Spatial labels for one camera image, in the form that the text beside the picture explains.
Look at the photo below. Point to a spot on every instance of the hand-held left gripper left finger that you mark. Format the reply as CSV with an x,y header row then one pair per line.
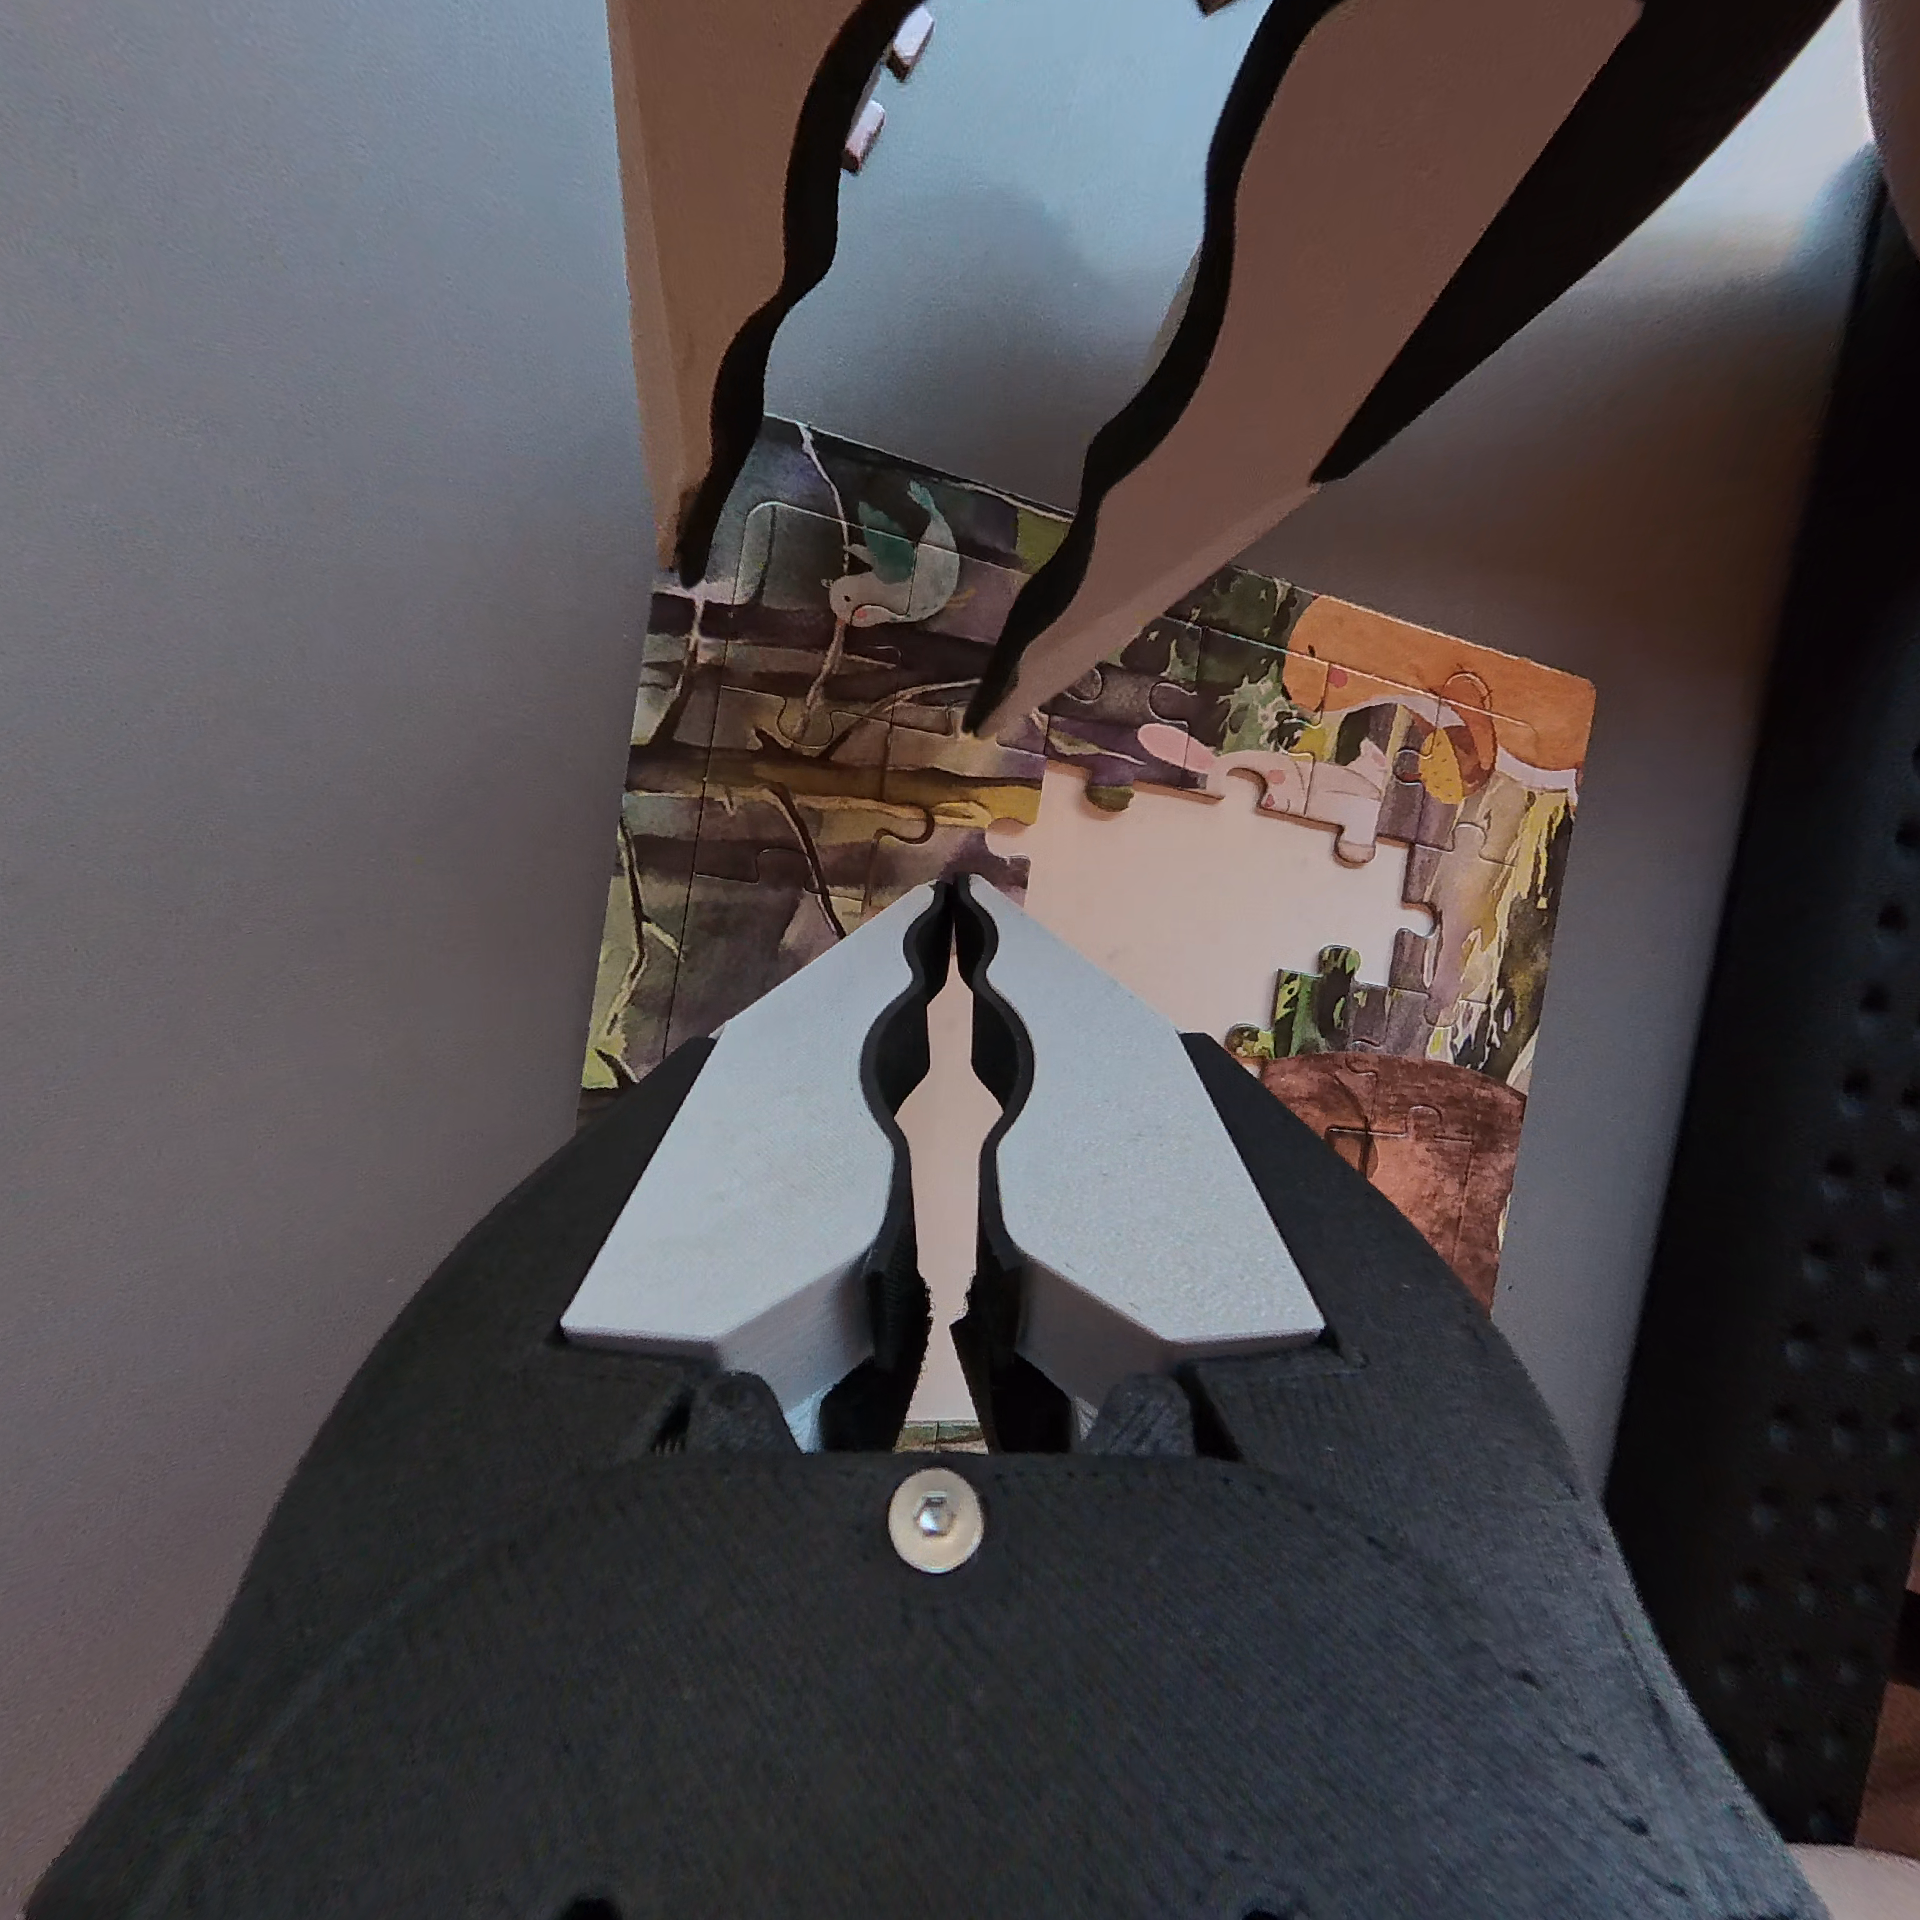
x,y
734,1194

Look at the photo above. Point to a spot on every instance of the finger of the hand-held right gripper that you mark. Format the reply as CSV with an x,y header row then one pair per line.
x,y
705,179
1347,264

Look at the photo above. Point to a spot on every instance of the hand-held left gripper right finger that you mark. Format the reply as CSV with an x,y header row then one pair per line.
x,y
1151,1194

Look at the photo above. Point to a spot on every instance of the partly assembled jigsaw puzzle board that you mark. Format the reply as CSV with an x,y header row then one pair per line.
x,y
842,783

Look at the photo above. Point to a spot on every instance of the grey desk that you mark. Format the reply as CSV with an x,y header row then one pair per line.
x,y
295,599

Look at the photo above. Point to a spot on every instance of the black mesh chair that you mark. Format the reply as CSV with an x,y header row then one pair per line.
x,y
1802,1194

